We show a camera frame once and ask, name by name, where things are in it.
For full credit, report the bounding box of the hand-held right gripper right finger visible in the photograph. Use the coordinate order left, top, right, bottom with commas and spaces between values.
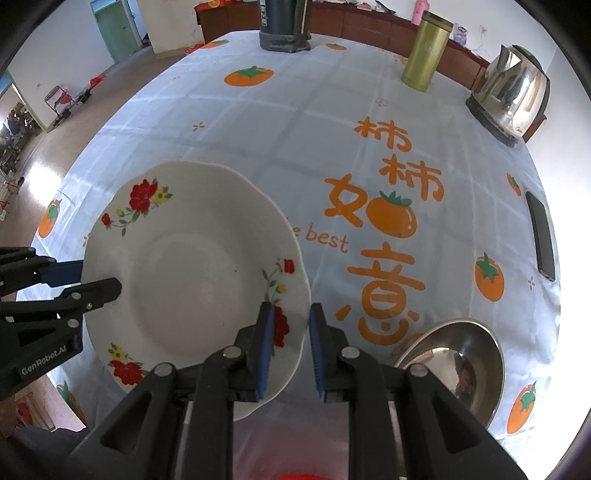
307, 301, 529, 480

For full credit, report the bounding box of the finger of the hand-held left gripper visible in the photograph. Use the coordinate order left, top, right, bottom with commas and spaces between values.
0, 247, 85, 296
0, 277, 123, 330

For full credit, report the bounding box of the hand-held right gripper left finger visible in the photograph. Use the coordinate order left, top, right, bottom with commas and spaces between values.
65, 301, 277, 480

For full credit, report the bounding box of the red flower white plate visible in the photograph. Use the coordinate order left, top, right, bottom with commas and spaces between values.
81, 161, 311, 422

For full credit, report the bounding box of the stainless steel bowl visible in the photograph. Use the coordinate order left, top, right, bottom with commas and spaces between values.
394, 318, 505, 429

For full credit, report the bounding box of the persimmon print tablecloth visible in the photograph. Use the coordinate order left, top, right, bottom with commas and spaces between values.
30, 30, 561, 444

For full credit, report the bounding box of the green door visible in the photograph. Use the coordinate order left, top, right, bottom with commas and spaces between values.
90, 0, 141, 64

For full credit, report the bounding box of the black smartphone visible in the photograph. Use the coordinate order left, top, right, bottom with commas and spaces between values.
525, 191, 556, 282

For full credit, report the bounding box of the green thermos bottle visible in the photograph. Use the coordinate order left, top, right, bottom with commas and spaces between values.
401, 11, 455, 93

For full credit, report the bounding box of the large dark thermos jug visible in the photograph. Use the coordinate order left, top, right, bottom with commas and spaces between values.
259, 0, 311, 53

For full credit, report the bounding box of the stainless steel electric kettle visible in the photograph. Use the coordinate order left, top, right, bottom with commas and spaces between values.
465, 45, 551, 147

